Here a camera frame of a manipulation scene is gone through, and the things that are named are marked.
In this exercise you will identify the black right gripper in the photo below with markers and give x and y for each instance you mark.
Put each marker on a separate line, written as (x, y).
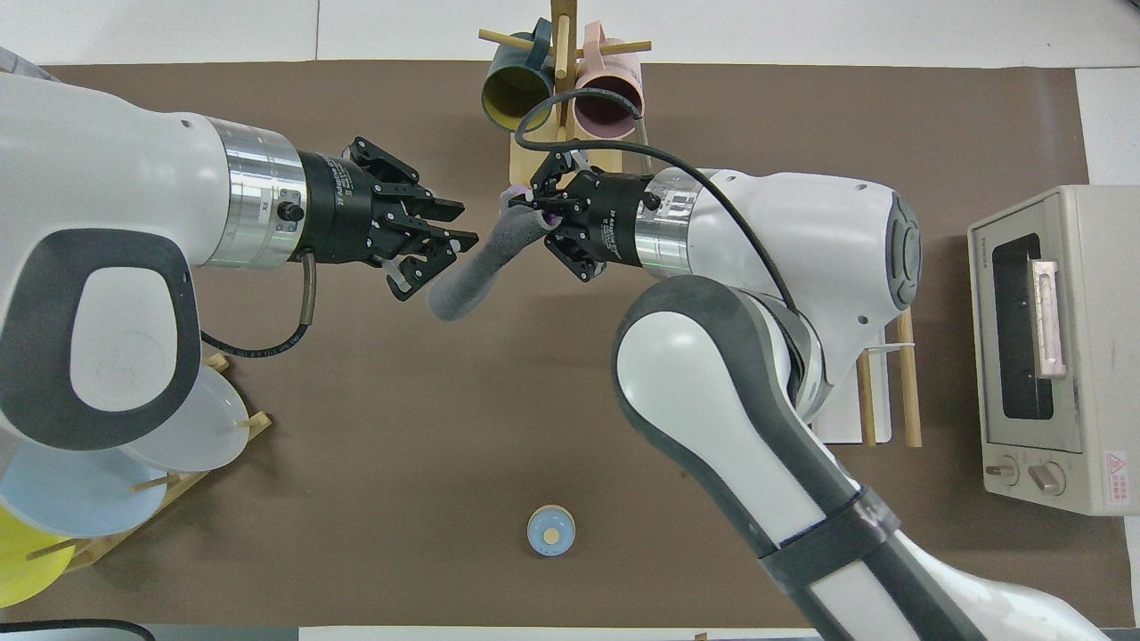
(614, 218)

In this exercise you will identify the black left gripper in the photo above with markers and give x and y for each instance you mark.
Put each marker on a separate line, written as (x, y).
(343, 214)

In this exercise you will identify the purple and grey towel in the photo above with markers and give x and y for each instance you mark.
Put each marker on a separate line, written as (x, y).
(481, 267)

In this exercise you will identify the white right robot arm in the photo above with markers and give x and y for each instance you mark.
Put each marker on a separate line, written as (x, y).
(757, 374)

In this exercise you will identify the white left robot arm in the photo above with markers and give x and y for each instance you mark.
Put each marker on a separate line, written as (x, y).
(107, 205)

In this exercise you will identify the wooden plate rack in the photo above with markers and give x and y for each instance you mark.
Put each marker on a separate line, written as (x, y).
(178, 485)

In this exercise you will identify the white towel rack wooden bars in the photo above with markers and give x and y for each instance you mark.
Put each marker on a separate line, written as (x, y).
(907, 383)

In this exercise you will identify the pink mug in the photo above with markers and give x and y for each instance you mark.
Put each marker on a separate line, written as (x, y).
(623, 67)

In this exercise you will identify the wooden mug tree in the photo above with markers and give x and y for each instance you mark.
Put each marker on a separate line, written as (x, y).
(563, 53)

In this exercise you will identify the dark teal mug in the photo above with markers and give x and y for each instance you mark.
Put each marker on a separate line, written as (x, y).
(512, 62)

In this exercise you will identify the brown table mat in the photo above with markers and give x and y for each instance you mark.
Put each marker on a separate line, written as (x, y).
(445, 427)

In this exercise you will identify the grey plate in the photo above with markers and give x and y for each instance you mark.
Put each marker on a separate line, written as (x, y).
(209, 427)

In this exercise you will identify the light blue plate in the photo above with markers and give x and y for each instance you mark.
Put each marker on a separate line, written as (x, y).
(71, 494)

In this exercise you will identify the yellow plate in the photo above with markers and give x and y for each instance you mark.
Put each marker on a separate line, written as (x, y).
(22, 561)

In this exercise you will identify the cream toaster oven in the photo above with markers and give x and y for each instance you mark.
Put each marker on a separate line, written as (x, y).
(1095, 418)

